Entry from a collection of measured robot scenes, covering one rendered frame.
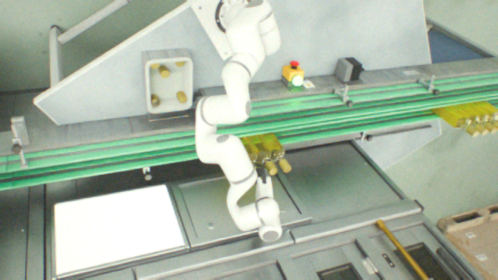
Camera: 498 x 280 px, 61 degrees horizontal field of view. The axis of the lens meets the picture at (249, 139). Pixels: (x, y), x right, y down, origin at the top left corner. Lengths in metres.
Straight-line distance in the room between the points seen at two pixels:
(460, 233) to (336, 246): 3.81
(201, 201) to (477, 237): 4.18
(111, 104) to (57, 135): 0.23
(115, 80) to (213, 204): 0.60
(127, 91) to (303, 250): 0.89
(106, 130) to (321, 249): 0.92
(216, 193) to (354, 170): 0.66
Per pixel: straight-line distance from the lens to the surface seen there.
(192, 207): 1.61
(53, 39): 2.23
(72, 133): 1.71
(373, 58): 2.11
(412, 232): 1.79
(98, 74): 1.67
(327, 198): 1.78
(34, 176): 1.70
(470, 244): 5.30
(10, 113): 2.30
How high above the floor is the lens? 2.23
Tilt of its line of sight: 48 degrees down
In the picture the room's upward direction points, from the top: 148 degrees clockwise
